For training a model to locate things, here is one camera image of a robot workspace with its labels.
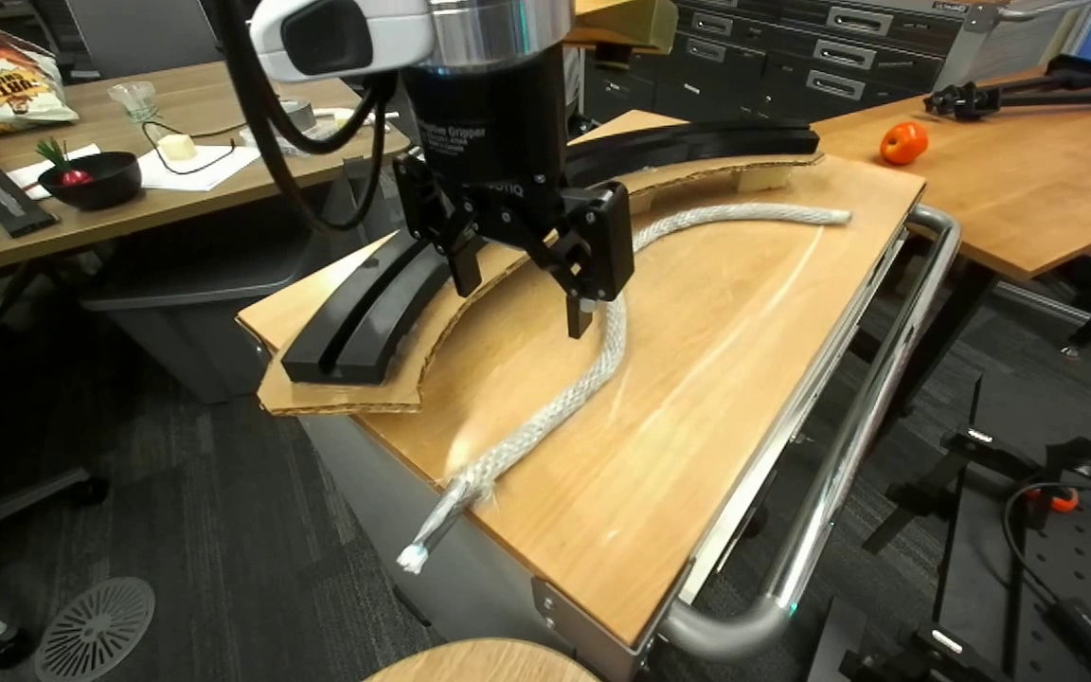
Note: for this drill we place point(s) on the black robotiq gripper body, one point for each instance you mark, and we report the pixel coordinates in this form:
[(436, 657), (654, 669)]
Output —
[(493, 161)]

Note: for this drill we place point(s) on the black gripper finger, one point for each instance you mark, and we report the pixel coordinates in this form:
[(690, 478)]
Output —
[(576, 314), (464, 265)]

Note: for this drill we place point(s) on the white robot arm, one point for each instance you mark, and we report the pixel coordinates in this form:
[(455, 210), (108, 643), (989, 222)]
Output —
[(374, 42)]

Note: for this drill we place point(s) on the black curved track object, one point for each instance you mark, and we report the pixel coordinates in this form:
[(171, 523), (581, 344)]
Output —
[(370, 318)]

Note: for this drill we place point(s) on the white paper sheet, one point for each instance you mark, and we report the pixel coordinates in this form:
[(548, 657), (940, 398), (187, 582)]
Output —
[(191, 167)]

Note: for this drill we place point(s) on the round wooden stool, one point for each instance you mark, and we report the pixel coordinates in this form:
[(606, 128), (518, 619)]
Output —
[(485, 661)]

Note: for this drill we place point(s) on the black bowl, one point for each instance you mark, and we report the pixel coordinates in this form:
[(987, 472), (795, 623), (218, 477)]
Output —
[(89, 182)]

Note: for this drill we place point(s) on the orange ball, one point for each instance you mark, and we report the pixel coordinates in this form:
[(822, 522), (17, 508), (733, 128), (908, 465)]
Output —
[(904, 141)]

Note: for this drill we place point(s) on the wooden side table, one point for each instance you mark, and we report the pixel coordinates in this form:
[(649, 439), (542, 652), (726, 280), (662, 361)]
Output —
[(1017, 182)]

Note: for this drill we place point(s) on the chips snack bag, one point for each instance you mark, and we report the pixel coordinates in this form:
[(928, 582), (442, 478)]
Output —
[(31, 90)]

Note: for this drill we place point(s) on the metal cart with handle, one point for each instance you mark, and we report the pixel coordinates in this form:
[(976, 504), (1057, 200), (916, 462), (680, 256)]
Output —
[(797, 558)]

